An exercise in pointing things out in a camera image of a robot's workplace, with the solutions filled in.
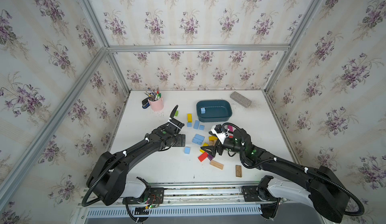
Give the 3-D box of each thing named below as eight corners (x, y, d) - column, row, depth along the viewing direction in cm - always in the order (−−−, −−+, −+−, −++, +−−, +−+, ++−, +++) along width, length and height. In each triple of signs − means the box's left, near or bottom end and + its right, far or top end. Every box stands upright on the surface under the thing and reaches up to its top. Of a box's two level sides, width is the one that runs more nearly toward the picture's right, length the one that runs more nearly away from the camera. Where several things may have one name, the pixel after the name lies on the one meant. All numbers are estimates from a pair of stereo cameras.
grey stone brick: (245, 109, 112) (247, 106, 109) (229, 97, 119) (230, 94, 116) (251, 104, 115) (252, 101, 112) (234, 93, 122) (235, 90, 119)
